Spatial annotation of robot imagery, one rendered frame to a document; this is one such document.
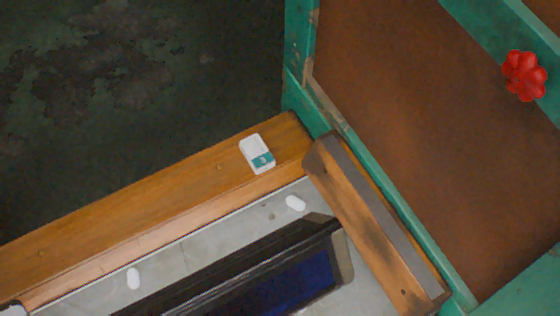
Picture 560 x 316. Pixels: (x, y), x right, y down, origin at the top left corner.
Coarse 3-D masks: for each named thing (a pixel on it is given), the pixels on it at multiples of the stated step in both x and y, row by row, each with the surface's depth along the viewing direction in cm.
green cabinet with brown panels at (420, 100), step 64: (320, 0) 73; (384, 0) 59; (448, 0) 48; (512, 0) 42; (320, 64) 83; (384, 64) 66; (448, 64) 54; (384, 128) 73; (448, 128) 59; (512, 128) 50; (384, 192) 79; (448, 192) 65; (512, 192) 54; (448, 256) 72; (512, 256) 58
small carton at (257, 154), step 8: (256, 136) 92; (240, 144) 92; (248, 144) 91; (256, 144) 91; (264, 144) 91; (248, 152) 91; (256, 152) 91; (264, 152) 91; (248, 160) 91; (256, 160) 90; (264, 160) 90; (272, 160) 90; (256, 168) 89; (264, 168) 90
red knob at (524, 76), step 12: (516, 60) 41; (528, 60) 40; (504, 72) 43; (516, 72) 41; (528, 72) 40; (540, 72) 40; (516, 84) 42; (528, 84) 41; (540, 84) 40; (528, 96) 42; (540, 96) 41
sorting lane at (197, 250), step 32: (288, 192) 92; (224, 224) 89; (256, 224) 89; (160, 256) 86; (192, 256) 87; (352, 256) 87; (96, 288) 84; (128, 288) 84; (160, 288) 84; (352, 288) 84
